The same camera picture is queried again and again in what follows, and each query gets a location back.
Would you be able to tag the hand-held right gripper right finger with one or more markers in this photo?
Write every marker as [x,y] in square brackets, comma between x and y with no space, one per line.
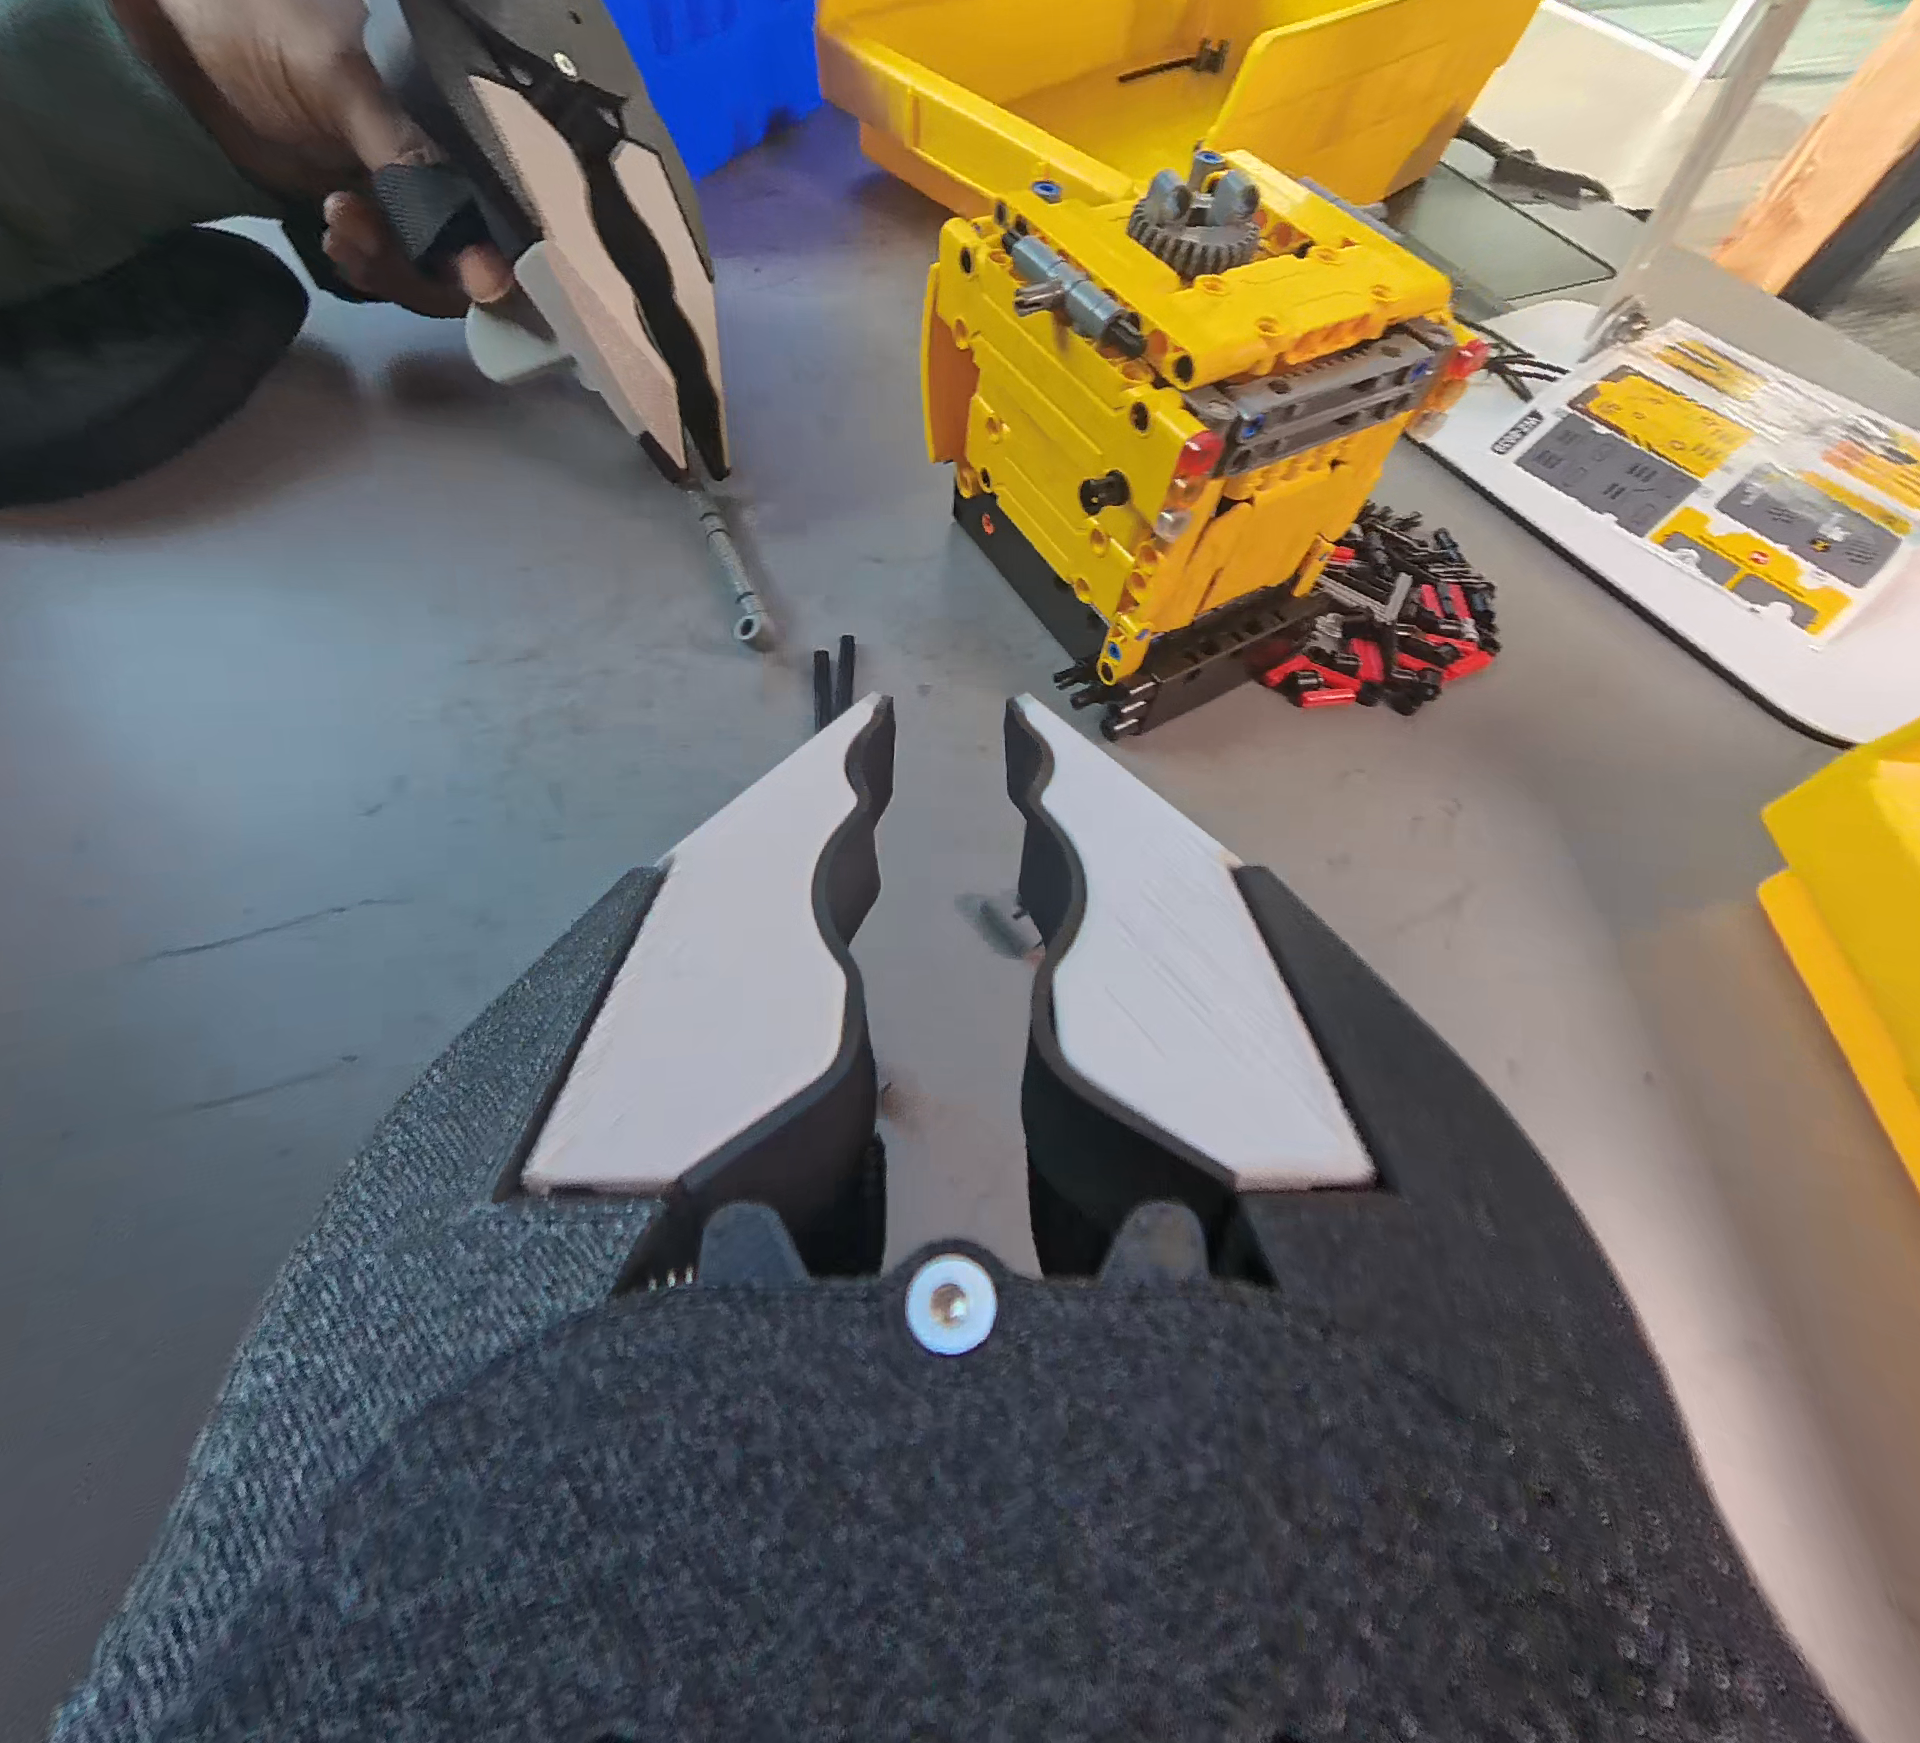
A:
[1200,1023]

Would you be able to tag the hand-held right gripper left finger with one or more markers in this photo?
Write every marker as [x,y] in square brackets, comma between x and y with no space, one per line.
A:
[689,1023]

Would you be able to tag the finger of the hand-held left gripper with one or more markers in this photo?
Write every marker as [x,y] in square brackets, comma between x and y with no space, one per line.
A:
[571,243]
[674,273]

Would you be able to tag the yellow lego robot model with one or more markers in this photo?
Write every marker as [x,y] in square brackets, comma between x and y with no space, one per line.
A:
[1081,451]

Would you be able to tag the person's left forearm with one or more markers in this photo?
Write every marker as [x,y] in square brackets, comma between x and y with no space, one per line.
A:
[74,93]

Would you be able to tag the thin black lego axle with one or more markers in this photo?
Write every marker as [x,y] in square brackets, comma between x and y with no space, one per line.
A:
[1163,68]

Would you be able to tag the person's left hand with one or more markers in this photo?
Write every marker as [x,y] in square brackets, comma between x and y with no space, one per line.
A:
[256,62]

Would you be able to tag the blue plastic bin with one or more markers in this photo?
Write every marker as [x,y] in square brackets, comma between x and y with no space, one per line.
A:
[706,2]

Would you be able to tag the pile of black red pins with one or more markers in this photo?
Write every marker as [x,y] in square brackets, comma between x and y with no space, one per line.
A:
[1393,632]

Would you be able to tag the black flat pad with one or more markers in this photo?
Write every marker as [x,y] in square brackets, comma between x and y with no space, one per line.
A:
[1500,251]

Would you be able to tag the wooden post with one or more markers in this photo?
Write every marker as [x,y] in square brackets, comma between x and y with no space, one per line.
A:
[1845,168]

